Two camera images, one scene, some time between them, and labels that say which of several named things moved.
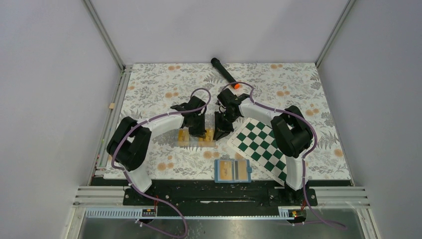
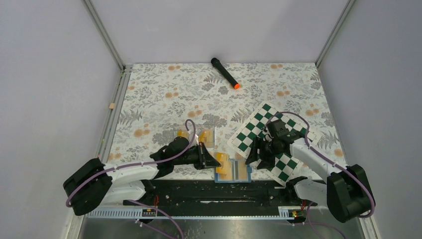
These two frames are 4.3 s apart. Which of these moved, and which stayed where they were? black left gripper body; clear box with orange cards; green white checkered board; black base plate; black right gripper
Moved: black right gripper; black left gripper body
Stayed: clear box with orange cards; green white checkered board; black base plate
